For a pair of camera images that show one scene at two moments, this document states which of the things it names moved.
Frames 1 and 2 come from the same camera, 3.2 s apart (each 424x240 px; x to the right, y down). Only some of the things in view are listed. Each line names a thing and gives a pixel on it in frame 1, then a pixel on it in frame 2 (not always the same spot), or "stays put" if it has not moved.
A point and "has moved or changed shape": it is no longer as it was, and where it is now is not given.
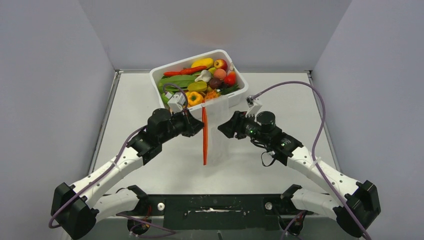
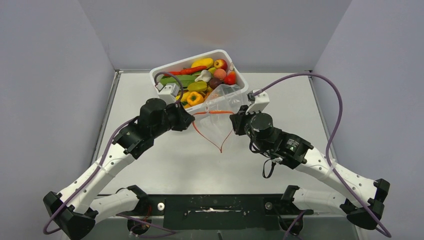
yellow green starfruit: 198,86 stays put
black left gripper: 192,125 → 184,118
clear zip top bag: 216,145 has moved or changed shape
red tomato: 230,80 stays put
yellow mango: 208,62 stays put
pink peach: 220,74 stays put
